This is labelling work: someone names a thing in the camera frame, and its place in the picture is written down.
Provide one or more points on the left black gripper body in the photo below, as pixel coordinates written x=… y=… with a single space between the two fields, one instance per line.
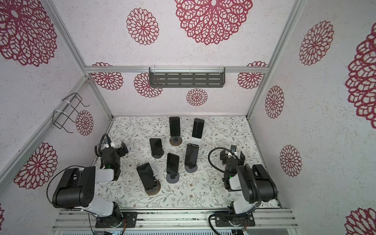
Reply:
x=121 y=149

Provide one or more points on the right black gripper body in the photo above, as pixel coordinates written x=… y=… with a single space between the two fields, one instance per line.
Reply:
x=232 y=154

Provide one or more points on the black phone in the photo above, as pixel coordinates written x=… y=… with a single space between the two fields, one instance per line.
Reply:
x=147 y=176
x=174 y=125
x=198 y=128
x=191 y=155
x=156 y=146
x=172 y=164

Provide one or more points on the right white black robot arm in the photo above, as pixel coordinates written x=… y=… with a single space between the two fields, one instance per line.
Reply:
x=253 y=182

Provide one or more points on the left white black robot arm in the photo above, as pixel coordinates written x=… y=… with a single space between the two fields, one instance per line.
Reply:
x=76 y=189

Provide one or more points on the dark left phone stand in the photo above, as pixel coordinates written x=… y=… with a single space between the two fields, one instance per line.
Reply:
x=157 y=156

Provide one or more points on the clear acrylic phone stand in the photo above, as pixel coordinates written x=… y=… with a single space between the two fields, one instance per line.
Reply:
x=196 y=141

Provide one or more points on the grey round right stand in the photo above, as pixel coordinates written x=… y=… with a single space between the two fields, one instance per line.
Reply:
x=190 y=169

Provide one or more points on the wooden base phone stand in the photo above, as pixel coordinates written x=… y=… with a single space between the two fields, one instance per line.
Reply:
x=154 y=190

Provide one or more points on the back wooden base stand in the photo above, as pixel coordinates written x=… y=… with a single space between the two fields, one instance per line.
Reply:
x=176 y=141

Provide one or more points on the grey round phone stand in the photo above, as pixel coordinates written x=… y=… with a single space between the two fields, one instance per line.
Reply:
x=172 y=179

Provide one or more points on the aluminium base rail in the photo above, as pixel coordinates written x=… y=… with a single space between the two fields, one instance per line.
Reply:
x=163 y=219

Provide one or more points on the black wire wall rack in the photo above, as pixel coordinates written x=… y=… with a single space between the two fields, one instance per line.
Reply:
x=61 y=117

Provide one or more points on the dark grey wall shelf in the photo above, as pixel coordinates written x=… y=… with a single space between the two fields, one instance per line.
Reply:
x=187 y=78

